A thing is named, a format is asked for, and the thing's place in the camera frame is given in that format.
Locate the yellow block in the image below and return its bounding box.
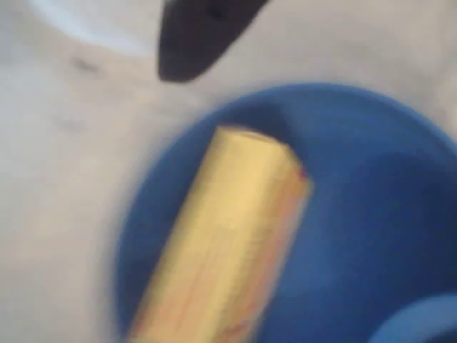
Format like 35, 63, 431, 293
127, 124, 316, 343

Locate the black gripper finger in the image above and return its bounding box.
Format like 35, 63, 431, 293
156, 0, 268, 84

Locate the blue plastic bowl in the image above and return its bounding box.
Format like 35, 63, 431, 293
113, 83, 457, 343

